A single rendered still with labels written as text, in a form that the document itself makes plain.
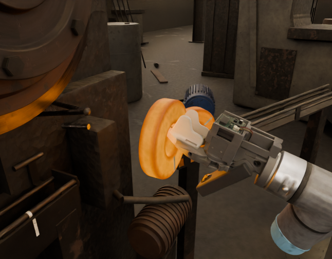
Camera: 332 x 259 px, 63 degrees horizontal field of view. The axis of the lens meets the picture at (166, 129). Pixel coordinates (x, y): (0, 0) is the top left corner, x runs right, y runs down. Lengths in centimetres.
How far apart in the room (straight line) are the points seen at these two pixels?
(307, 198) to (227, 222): 112
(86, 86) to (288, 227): 56
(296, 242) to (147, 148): 31
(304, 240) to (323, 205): 10
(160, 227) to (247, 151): 38
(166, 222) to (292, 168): 43
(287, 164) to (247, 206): 124
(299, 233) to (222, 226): 102
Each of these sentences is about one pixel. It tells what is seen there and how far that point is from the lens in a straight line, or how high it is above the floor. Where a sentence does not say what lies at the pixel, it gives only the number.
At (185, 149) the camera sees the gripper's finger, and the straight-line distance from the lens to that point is 48.
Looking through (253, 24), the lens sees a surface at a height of 90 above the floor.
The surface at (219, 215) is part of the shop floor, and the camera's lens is 161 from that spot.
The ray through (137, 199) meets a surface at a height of 59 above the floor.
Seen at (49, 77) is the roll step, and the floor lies 95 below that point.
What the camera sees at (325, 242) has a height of 34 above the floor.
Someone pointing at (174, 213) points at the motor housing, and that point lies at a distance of 82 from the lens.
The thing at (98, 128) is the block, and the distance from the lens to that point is 65.
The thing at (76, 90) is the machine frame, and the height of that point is 87.
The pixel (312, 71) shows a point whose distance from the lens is 289.
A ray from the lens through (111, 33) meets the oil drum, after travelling 311.
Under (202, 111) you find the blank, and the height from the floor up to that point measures 77.
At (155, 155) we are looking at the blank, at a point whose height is 83.
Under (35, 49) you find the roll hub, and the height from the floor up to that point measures 101.
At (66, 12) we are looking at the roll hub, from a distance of 45.
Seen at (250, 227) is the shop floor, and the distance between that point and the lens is 157.
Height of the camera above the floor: 106
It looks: 25 degrees down
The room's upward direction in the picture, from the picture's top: straight up
